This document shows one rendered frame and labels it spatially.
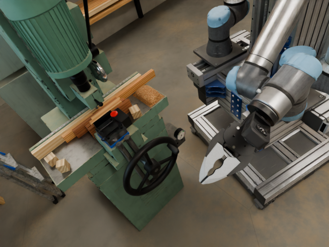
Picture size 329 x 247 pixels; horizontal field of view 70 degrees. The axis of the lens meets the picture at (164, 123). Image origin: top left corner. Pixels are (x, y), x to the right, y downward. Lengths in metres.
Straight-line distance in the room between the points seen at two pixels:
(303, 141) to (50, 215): 1.93
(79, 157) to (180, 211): 0.95
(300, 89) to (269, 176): 1.12
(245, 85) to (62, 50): 0.58
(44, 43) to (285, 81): 0.69
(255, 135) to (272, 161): 1.27
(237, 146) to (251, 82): 0.23
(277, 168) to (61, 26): 1.42
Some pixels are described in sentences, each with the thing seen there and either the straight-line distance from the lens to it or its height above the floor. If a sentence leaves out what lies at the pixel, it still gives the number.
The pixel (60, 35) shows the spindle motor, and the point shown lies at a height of 1.34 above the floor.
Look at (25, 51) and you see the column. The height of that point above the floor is 1.24.
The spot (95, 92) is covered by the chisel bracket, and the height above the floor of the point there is 1.06.
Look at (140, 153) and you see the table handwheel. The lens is 0.88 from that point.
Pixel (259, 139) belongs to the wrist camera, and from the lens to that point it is 0.45.
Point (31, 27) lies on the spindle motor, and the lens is 0.84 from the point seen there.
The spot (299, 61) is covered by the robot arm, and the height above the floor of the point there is 1.30.
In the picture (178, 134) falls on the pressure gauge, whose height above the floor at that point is 0.69.
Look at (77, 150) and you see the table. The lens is 1.08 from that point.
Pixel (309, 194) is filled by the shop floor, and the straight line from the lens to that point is 1.89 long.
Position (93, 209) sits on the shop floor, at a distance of 1.98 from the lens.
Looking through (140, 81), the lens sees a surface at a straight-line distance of 1.19.
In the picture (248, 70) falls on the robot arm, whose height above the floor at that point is 1.21.
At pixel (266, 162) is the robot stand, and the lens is 1.69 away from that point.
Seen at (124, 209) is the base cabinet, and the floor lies 0.38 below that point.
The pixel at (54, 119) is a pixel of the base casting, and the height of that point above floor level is 0.80.
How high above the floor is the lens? 1.66
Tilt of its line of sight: 49 degrees down
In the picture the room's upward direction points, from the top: 17 degrees counter-clockwise
